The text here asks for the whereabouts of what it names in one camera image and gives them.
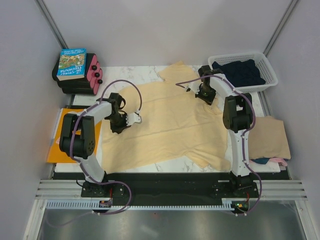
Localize yellow t-shirt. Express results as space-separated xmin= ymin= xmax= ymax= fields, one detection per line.
xmin=101 ymin=61 xmax=231 ymax=173

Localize orange board with black border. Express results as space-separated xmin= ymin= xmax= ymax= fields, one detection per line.
xmin=46 ymin=108 xmax=102 ymax=163

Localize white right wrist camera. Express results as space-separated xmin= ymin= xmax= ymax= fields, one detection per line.
xmin=185 ymin=82 xmax=200 ymax=95

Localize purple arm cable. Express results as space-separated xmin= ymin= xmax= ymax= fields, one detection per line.
xmin=44 ymin=79 xmax=143 ymax=227
xmin=175 ymin=74 xmax=263 ymax=216

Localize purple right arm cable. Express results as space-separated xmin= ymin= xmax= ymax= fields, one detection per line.
xmin=175 ymin=74 xmax=263 ymax=216

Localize navy t-shirt in basket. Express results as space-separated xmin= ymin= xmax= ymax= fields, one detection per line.
xmin=212 ymin=59 xmax=266 ymax=88

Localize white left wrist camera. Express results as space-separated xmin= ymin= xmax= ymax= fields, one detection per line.
xmin=125 ymin=112 xmax=142 ymax=127

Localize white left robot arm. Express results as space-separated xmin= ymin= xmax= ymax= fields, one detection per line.
xmin=59 ymin=92 xmax=129 ymax=197

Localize white plastic basket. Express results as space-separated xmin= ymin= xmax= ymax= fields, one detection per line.
xmin=208 ymin=51 xmax=279 ymax=93

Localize white slotted cable duct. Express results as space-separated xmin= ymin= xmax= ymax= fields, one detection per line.
xmin=46 ymin=199 xmax=249 ymax=211

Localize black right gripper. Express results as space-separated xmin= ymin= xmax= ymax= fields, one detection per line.
xmin=195 ymin=85 xmax=216 ymax=106

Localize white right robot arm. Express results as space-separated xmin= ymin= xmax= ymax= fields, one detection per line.
xmin=194 ymin=65 xmax=256 ymax=197

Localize blue illustrated book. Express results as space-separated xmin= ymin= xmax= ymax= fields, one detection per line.
xmin=56 ymin=48 xmax=87 ymax=81

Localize folded pink and blue clothes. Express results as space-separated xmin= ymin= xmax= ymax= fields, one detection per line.
xmin=251 ymin=157 xmax=288 ymax=167

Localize folded beige t-shirt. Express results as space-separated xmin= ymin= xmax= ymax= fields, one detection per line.
xmin=248 ymin=116 xmax=291 ymax=160

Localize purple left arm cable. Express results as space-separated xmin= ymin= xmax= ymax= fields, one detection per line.
xmin=44 ymin=79 xmax=143 ymax=227

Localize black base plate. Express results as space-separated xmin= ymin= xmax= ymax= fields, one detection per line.
xmin=51 ymin=171 xmax=261 ymax=208

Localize pink and black case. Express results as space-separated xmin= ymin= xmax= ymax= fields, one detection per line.
xmin=51 ymin=53 xmax=103 ymax=95

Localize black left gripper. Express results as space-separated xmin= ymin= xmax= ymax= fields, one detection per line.
xmin=106 ymin=113 xmax=132 ymax=135

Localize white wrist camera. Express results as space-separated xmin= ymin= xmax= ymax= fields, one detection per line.
xmin=185 ymin=82 xmax=200 ymax=95
xmin=125 ymin=112 xmax=142 ymax=127

